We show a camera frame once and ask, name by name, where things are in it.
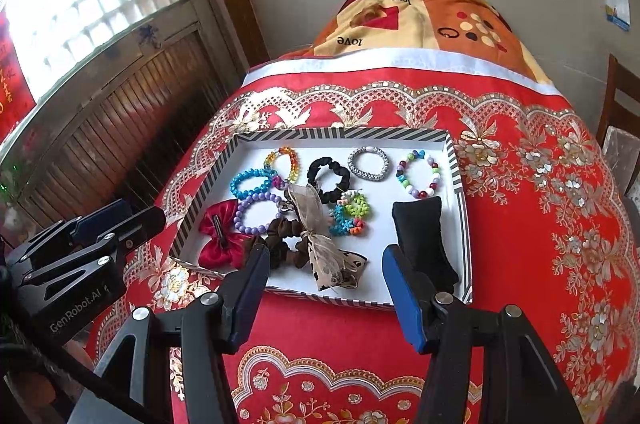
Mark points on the wooden chair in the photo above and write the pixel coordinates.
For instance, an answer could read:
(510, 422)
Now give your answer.
(622, 93)

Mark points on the black velvet cushion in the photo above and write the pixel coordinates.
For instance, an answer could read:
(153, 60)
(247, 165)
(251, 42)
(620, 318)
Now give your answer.
(420, 229)

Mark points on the printed orange blanket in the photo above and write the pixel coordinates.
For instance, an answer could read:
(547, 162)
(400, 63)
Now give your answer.
(450, 3)

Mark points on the red gold floral tablecloth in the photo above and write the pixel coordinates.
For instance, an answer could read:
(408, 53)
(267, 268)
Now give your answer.
(525, 229)

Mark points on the wooden slatted wall panel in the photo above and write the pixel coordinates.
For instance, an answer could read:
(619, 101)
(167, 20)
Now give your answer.
(125, 123)

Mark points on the red paper window decoration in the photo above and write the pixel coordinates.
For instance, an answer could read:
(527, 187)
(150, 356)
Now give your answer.
(15, 73)

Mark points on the black white striped box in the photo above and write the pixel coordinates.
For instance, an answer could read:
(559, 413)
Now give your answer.
(380, 214)

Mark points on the brown scrunchie with leopard bow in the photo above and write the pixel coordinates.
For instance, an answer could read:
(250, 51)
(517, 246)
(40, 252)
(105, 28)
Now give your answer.
(280, 234)

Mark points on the red satin bow hair clip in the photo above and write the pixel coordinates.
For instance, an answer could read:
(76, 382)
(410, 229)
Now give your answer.
(220, 249)

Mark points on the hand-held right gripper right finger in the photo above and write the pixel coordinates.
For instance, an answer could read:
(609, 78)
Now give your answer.
(405, 294)

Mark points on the black scrunchie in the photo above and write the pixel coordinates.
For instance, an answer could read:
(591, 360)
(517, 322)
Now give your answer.
(345, 184)

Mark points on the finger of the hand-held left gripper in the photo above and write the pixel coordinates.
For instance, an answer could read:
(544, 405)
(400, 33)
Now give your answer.
(102, 214)
(140, 226)

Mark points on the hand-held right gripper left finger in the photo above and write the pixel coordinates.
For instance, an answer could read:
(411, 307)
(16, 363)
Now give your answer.
(247, 294)

